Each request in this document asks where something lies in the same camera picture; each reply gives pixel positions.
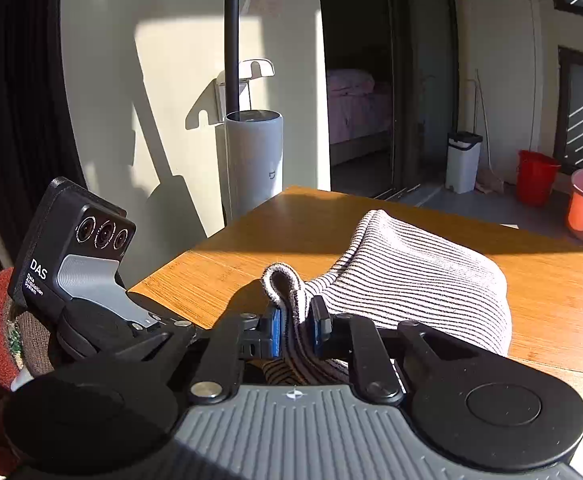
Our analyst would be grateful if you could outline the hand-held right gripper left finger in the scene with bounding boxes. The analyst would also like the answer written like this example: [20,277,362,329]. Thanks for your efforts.
[114,305,283,406]

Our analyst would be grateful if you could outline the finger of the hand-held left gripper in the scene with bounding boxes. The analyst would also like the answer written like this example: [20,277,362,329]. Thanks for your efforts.
[126,291,197,338]

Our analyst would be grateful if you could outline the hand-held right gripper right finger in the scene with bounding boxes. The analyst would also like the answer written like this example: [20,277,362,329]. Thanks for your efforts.
[310,297,455,407]

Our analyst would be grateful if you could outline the striped knit garment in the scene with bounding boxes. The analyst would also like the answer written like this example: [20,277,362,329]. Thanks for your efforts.
[244,209,515,386]

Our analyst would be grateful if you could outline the person's left hand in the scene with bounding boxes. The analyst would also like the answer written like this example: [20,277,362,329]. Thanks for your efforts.
[10,310,72,392]

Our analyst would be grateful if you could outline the white trash bin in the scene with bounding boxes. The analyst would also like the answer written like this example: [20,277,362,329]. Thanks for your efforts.
[445,131,483,195]

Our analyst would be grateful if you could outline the bed with pink bedding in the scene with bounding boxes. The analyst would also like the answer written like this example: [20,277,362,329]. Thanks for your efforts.
[326,70,395,167]

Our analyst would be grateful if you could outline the broom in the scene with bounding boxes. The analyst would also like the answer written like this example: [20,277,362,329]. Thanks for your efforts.
[473,70,505,195]

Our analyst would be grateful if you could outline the red bucket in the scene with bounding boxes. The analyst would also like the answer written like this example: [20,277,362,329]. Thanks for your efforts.
[515,149,563,207]

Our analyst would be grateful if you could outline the dark sliding door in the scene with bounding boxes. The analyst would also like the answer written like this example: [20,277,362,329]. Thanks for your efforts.
[386,0,461,197]

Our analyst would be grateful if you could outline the dark framed glass door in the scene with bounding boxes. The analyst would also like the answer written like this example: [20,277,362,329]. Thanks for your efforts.
[554,46,583,172]

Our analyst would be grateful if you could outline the white wall holder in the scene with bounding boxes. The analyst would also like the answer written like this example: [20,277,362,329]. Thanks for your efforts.
[216,59,275,127]

